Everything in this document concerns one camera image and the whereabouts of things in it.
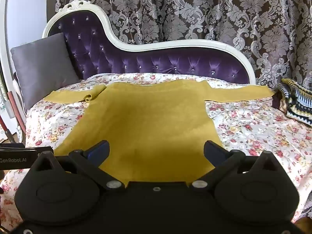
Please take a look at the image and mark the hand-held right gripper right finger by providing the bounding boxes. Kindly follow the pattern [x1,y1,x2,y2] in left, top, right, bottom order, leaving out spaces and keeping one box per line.
[190,140,281,190]

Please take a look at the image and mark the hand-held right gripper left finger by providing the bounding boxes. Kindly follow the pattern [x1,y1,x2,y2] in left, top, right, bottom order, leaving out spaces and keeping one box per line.
[32,140,124,191]

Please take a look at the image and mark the mustard yellow sweater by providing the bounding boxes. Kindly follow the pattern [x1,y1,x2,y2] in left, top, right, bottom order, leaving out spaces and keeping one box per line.
[43,80,274,184]

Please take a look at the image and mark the red pole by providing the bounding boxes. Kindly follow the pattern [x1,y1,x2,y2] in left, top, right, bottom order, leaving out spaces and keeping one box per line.
[0,90,26,144]

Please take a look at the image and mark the floral bedspread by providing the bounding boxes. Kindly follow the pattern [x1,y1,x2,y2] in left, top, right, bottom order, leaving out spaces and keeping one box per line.
[0,73,312,227]

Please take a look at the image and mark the grey cushion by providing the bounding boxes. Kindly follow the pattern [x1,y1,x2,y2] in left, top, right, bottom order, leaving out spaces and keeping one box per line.
[11,33,80,112]

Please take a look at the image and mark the striped crochet blanket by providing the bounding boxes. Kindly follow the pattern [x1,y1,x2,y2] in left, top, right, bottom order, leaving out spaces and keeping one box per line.
[272,78,312,127]

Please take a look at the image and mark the purple tufted chaise sofa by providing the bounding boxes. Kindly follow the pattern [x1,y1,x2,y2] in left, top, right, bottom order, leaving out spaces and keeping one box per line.
[42,1,257,86]

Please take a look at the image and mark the damask patterned curtain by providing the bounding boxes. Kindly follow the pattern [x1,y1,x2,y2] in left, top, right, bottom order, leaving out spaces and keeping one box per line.
[55,0,312,88]

